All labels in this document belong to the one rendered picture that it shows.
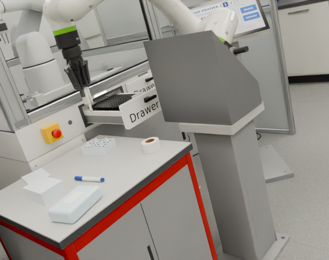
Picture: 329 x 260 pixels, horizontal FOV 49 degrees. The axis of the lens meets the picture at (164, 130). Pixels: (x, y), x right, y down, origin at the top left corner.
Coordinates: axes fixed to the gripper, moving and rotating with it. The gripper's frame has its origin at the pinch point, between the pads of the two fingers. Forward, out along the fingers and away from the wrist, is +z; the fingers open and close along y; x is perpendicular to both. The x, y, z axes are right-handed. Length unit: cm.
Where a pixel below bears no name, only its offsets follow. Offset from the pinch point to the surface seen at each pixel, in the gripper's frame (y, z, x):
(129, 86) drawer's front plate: -43.8, 9.1, -7.5
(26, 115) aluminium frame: 11.8, 2.0, -24.3
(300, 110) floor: -225, 98, 48
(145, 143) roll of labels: 6.4, 20.1, 26.2
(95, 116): -12.0, 13.6, -9.4
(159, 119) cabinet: -60, 35, -5
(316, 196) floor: -81, 99, 73
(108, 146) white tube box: 3.7, 21.7, 6.0
